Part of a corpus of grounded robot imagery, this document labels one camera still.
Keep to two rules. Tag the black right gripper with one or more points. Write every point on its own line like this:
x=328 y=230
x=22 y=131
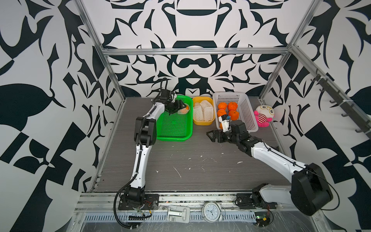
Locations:
x=214 y=134

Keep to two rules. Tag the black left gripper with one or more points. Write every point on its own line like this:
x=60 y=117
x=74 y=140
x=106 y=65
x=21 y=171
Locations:
x=178 y=106

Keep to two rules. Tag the white foam net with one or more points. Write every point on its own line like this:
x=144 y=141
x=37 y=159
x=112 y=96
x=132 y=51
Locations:
x=208 y=113
x=198 y=113
x=205 y=104

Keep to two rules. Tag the orange being unwrapped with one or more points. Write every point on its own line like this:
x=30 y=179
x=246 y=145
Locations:
x=222 y=106

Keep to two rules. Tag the white perforated plastic basket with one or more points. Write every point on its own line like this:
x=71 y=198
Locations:
x=246 y=112

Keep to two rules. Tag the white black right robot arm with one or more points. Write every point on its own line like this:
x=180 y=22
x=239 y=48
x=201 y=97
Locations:
x=309 y=191

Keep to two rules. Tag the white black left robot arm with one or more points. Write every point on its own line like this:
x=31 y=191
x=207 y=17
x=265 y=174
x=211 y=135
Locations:
x=145 y=135

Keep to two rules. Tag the yellow plastic tub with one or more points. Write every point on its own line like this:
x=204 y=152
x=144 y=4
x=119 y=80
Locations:
x=196 y=101

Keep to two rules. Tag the green plastic basket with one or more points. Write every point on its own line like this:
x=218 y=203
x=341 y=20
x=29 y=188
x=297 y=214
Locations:
x=176 y=127

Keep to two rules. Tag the pink white plush doll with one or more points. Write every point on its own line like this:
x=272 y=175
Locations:
x=264 y=114

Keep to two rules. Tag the white analog clock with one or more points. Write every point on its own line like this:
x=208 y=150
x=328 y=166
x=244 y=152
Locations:
x=211 y=212

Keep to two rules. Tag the white rectangular device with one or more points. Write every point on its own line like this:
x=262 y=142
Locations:
x=178 y=214

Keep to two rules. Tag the small circuit board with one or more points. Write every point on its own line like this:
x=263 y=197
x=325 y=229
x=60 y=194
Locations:
x=262 y=219

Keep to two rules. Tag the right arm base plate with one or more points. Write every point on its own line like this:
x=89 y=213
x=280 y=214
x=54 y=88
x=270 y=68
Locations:
x=246 y=200

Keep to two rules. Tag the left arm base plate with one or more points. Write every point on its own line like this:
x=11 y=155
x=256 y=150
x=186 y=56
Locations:
x=149 y=201

